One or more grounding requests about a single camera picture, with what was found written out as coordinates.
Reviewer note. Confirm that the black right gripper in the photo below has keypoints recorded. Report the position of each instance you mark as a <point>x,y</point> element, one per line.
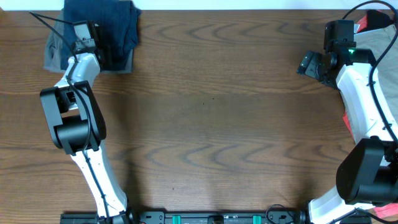
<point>310,66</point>

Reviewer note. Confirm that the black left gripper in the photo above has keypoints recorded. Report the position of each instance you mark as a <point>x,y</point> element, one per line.
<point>101,54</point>

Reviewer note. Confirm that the dark blue shorts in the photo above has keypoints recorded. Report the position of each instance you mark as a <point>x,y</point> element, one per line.
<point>118,23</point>

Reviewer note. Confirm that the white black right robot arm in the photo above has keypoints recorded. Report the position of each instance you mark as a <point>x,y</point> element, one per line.
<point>367,178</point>

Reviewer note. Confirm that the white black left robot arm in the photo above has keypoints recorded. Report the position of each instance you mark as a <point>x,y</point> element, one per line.
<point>77,126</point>

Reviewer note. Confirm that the folded grey shorts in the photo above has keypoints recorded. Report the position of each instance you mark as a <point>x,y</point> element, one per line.
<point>56,54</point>

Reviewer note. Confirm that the beige garment in pile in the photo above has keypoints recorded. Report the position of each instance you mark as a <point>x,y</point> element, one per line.
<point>378,40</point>

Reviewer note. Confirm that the black garment in pile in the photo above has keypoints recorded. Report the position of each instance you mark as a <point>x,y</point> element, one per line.
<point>377,20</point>

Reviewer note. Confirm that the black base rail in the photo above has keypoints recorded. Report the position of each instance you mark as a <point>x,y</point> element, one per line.
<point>277,216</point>

